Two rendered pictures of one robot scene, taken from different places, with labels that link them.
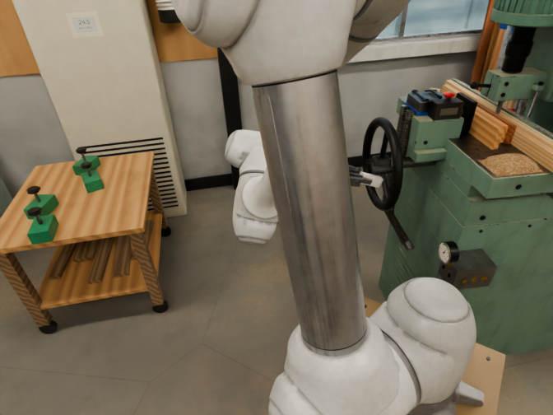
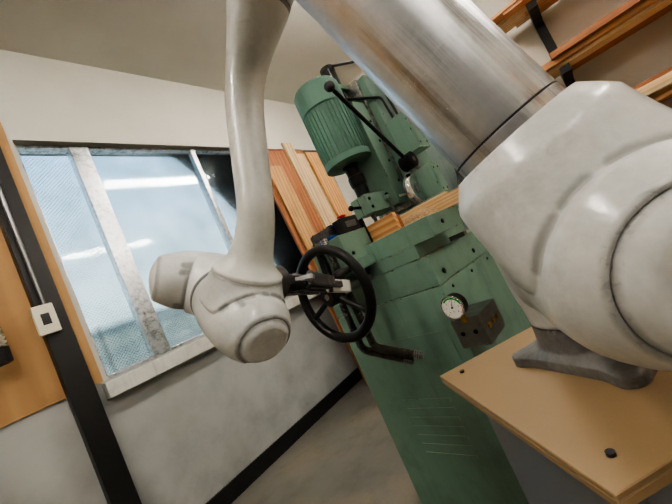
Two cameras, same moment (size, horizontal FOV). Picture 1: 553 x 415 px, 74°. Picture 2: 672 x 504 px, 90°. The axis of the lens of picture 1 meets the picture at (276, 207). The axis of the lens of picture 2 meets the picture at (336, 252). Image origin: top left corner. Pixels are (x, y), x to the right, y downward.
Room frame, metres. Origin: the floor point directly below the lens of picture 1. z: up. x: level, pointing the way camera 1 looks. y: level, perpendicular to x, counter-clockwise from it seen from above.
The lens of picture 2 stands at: (0.24, 0.25, 0.85)
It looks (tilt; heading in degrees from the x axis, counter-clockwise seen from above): 4 degrees up; 319
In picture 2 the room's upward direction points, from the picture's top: 25 degrees counter-clockwise
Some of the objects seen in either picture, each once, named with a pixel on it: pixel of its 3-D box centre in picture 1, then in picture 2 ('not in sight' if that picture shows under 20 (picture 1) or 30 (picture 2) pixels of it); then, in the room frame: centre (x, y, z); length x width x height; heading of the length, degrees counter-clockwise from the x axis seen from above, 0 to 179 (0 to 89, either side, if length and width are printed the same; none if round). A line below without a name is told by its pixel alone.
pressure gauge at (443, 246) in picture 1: (448, 254); (456, 308); (0.76, -0.48, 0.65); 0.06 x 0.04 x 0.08; 5
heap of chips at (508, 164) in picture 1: (511, 160); (420, 214); (0.82, -0.60, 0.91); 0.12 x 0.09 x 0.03; 95
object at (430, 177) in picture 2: not in sight; (429, 183); (0.90, -0.87, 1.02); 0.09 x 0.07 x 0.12; 5
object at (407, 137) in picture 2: not in sight; (408, 134); (0.91, -0.90, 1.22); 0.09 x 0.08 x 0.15; 95
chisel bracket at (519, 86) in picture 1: (513, 86); (373, 206); (1.04, -0.69, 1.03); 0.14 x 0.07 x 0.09; 95
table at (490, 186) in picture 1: (451, 136); (364, 257); (1.06, -0.56, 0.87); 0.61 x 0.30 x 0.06; 5
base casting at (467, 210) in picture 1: (513, 166); (418, 266); (1.05, -0.79, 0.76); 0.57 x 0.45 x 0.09; 95
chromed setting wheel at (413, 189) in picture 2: not in sight; (415, 188); (0.93, -0.81, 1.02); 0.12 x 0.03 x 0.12; 95
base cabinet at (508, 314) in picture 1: (478, 255); (464, 364); (1.05, -0.79, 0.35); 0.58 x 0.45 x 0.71; 95
